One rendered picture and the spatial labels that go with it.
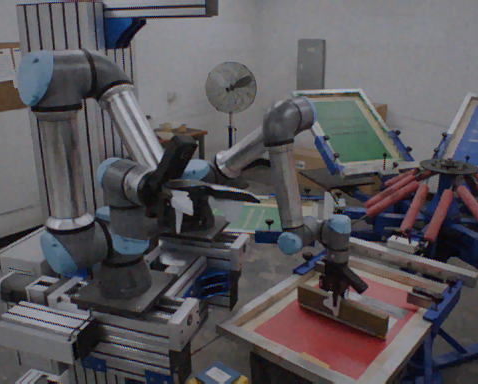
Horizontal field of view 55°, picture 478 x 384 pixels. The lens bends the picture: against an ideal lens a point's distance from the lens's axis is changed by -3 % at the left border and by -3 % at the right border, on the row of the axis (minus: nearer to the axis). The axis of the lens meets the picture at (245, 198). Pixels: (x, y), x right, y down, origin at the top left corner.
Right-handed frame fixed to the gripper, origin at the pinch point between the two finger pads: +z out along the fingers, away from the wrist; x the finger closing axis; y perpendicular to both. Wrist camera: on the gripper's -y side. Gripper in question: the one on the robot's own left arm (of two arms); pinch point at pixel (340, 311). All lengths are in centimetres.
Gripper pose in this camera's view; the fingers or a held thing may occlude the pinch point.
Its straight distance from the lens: 175.1
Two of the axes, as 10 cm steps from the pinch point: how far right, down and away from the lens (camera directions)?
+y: -7.7, -1.8, 6.1
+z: 0.2, 9.5, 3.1
